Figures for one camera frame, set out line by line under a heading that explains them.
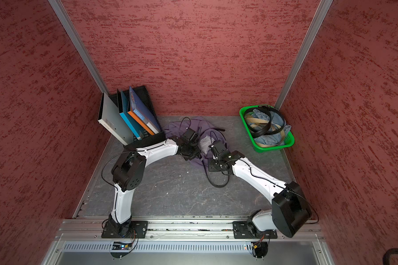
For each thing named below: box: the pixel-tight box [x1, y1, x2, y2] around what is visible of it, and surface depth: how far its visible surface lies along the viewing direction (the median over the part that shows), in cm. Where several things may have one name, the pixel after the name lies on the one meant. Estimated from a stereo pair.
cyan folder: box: [119, 90, 145, 141], surface depth 87 cm
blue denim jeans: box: [247, 108, 292, 147], surface depth 102 cm
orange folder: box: [127, 110, 155, 136], surface depth 91 cm
